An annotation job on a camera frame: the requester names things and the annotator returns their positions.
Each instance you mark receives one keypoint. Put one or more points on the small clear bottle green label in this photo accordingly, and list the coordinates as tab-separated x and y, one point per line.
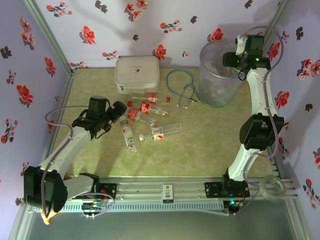
235	72

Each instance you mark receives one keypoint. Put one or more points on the clear bottle flower print label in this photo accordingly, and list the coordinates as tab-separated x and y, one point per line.
128	136

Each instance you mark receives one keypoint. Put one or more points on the clear cola bottle red label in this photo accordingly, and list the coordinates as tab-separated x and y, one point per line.
150	97
146	108

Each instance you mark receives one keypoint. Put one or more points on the white cap bottle red label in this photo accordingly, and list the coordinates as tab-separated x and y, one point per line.
158	133

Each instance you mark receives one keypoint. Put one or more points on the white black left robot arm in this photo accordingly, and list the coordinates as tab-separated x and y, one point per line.
72	147

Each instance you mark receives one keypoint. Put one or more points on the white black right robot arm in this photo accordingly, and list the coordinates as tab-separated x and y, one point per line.
260	95

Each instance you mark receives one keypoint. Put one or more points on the clear plastic bin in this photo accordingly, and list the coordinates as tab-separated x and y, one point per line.
215	85

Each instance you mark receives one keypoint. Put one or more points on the white zipped medical pouch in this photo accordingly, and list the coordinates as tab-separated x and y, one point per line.
137	72

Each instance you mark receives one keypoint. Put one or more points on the teal stethoscope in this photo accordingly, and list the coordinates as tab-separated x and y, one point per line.
168	80

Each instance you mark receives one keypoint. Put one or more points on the left controller circuit board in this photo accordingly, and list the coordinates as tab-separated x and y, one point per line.
93	206

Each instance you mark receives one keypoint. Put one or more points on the controller circuit board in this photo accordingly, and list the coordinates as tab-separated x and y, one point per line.
233	203
93	206

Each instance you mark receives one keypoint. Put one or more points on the black white label card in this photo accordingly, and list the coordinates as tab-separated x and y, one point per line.
168	193

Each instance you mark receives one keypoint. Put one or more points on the orange plastic piece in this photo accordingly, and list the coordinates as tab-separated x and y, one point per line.
47	218

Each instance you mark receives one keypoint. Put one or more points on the clear tape roll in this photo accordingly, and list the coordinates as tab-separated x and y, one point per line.
271	193

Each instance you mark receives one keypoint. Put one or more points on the right controller circuit board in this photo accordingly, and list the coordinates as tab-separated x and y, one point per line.
233	203

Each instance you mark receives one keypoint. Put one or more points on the aluminium frame post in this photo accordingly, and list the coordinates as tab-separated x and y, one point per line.
272	22
47	35

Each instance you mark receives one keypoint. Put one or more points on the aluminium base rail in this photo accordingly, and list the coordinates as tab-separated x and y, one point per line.
140	188

